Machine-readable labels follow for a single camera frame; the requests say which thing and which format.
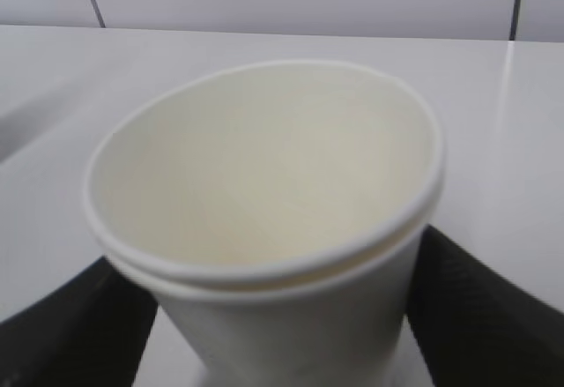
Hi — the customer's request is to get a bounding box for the white paper cup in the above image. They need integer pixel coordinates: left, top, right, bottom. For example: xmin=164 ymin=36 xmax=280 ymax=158
xmin=82 ymin=60 xmax=446 ymax=386

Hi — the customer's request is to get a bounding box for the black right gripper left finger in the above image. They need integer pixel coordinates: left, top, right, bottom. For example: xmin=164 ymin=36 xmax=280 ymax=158
xmin=1 ymin=258 xmax=158 ymax=386

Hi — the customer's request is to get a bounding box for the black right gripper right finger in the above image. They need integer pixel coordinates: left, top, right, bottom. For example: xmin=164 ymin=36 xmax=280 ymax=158
xmin=406 ymin=227 xmax=563 ymax=386

